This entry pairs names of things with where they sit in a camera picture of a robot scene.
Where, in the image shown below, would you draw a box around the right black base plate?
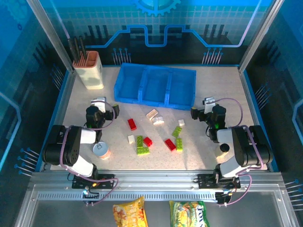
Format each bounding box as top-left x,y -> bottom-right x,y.
197,174 -> 241,190

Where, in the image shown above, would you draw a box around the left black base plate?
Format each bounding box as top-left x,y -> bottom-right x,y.
72,174 -> 116,190

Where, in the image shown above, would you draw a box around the green snack bag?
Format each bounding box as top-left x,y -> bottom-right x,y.
169,200 -> 211,227

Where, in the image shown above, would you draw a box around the yellow snack bag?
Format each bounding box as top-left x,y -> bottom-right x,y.
112,196 -> 149,227

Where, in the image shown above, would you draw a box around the blue three-compartment bin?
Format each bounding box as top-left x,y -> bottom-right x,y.
113,62 -> 197,110

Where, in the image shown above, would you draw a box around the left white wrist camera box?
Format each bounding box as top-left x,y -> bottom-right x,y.
90,96 -> 107,113

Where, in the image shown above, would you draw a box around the aluminium front rail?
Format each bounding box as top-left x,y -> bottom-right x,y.
28,169 -> 288,201

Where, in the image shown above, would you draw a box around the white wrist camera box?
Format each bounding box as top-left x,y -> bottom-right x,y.
202,97 -> 217,114
90,96 -> 107,113

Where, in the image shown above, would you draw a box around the purple cable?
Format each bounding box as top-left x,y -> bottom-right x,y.
213,98 -> 265,206
60,100 -> 119,206

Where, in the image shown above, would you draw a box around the slotted metal strip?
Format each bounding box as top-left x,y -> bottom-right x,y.
37,192 -> 217,201

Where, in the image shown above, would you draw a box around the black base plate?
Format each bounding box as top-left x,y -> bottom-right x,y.
72,174 -> 116,190
197,174 -> 241,190

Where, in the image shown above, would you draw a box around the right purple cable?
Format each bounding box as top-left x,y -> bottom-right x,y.
213,98 -> 265,206

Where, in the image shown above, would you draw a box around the aluminium frame post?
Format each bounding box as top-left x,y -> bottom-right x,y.
26,0 -> 77,74
238,0 -> 284,73

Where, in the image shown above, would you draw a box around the right aluminium frame post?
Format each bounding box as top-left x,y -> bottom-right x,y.
238,0 -> 284,73

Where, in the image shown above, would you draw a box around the long cream lego brick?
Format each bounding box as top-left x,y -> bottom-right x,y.
146,109 -> 159,121

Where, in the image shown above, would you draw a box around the wide green lego brick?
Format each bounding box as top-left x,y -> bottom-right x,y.
136,146 -> 151,156

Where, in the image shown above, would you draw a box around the cream holder with pink rim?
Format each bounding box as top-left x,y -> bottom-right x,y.
72,51 -> 105,90

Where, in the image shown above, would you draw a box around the tin can with pink label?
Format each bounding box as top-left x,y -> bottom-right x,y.
92,141 -> 112,161

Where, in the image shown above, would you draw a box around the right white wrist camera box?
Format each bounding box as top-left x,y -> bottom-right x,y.
202,97 -> 217,114

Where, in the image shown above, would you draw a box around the long red lego brick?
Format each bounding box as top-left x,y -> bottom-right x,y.
127,118 -> 138,131
164,139 -> 177,152

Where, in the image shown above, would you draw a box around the black utensil handle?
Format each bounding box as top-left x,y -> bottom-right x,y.
68,39 -> 77,64
73,37 -> 82,62
79,35 -> 88,60

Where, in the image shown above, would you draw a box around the left aluminium frame post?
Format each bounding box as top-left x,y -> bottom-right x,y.
26,0 -> 77,74

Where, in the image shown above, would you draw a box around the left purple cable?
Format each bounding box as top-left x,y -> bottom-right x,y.
60,100 -> 119,206

